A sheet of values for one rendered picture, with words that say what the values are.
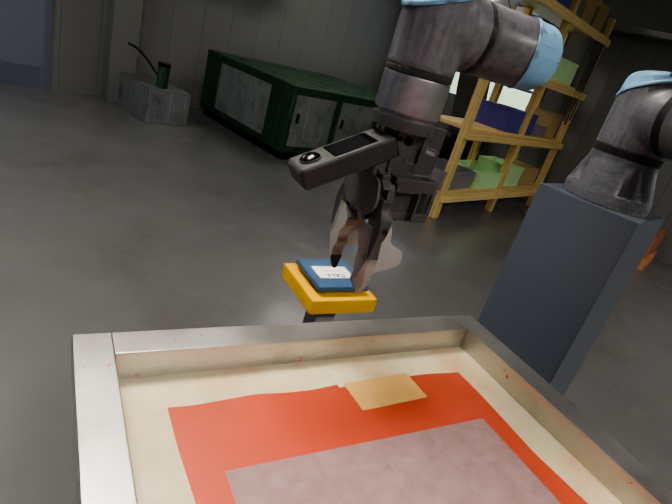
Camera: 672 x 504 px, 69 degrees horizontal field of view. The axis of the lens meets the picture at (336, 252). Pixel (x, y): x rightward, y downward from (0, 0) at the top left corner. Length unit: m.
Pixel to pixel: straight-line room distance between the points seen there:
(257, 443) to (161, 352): 0.14
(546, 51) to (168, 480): 0.57
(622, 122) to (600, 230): 0.19
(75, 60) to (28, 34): 0.50
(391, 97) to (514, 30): 0.14
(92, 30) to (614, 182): 5.99
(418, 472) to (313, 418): 0.13
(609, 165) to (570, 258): 0.17
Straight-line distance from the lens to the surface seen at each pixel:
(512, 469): 0.64
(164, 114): 5.82
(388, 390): 0.66
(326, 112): 5.61
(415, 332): 0.73
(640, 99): 0.99
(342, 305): 0.83
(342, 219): 0.61
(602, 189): 0.97
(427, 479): 0.57
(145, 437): 0.53
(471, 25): 0.55
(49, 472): 1.77
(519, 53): 0.59
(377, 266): 0.59
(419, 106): 0.54
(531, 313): 1.02
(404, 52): 0.54
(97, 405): 0.51
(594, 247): 0.96
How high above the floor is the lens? 1.34
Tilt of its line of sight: 23 degrees down
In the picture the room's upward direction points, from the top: 17 degrees clockwise
